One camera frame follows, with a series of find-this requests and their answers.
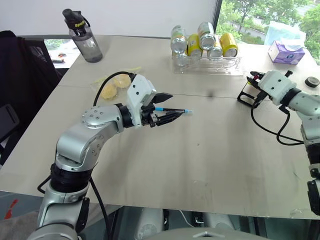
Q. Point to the black pen with blue tip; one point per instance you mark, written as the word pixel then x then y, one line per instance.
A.
pixel 160 109

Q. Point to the clear plastic drink bottle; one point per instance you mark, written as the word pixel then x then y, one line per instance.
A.
pixel 178 41

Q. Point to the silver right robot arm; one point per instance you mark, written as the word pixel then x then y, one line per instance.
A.
pixel 310 105

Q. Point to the grey robot torso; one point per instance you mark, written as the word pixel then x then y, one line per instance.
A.
pixel 205 235

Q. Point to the clear bag of yellow snacks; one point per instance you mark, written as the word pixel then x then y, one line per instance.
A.
pixel 113 86

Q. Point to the black office chair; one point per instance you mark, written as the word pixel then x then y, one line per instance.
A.
pixel 25 80

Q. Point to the grey rounded robot leg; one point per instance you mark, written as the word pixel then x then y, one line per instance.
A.
pixel 217 221
pixel 150 223

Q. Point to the clear acrylic can rack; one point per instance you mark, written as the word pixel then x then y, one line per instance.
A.
pixel 207 66

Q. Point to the yellow drink can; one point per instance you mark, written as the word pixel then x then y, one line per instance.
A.
pixel 194 46
pixel 228 45

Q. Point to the red pen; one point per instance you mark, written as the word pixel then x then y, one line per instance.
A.
pixel 255 77

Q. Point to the grey water bottle black lid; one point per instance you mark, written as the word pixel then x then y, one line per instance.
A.
pixel 86 42

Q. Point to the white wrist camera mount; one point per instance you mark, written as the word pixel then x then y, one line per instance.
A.
pixel 275 85
pixel 138 92

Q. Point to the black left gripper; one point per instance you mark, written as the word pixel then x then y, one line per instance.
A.
pixel 148 117

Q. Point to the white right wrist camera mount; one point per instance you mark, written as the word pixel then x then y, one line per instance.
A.
pixel 275 85

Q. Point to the purple tissue box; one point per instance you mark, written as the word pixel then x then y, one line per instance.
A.
pixel 286 53

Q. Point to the green and silver drink can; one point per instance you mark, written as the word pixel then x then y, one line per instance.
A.
pixel 207 35

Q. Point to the light blue plastic pack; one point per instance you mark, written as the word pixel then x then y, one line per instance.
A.
pixel 280 31

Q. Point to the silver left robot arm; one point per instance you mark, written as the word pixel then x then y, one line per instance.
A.
pixel 75 140

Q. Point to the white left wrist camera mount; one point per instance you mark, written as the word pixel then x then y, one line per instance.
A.
pixel 138 92

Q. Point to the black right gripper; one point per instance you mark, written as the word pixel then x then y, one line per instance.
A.
pixel 260 78

